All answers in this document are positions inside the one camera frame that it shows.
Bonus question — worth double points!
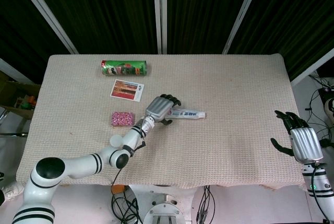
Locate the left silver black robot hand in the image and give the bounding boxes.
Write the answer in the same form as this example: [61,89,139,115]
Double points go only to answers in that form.
[144,93,182,126]

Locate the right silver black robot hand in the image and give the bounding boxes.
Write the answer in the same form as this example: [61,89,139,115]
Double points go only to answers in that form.
[270,110,324,162]

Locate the white toothpaste tube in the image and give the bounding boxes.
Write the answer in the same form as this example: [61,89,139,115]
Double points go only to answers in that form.
[166,108,206,120]

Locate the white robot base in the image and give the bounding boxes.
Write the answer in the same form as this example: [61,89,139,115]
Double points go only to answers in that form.
[129,183,195,224]

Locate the pink patterned card box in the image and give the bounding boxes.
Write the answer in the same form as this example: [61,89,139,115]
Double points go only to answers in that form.
[111,111,136,127]

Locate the red photo postcard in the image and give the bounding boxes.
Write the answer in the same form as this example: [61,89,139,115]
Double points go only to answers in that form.
[110,79,145,102]

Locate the small white jar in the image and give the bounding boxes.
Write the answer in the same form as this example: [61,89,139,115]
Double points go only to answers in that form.
[109,134,124,148]

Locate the beige waffle tablecloth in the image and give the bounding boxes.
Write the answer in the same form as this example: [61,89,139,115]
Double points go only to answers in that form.
[15,53,308,191]

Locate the orange block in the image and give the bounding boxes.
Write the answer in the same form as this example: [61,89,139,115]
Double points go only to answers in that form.
[111,184,125,195]

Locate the dark green curtain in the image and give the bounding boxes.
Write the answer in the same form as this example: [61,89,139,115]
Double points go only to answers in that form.
[0,0,334,81]

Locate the brown cardboard box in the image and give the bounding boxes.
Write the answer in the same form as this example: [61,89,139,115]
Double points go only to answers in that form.
[0,77,41,119]

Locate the white frame post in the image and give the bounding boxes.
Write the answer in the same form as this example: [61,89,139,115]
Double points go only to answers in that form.
[291,48,334,87]
[152,0,168,54]
[221,0,271,54]
[0,58,34,85]
[11,0,79,54]

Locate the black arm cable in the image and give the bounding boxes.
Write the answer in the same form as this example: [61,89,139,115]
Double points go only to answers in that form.
[111,124,147,204]

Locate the black cable bundle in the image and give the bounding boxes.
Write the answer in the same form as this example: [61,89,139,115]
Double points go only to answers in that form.
[195,185,217,224]

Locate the black floor cable tangle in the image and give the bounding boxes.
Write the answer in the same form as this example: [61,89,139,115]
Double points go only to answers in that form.
[111,192,144,224]

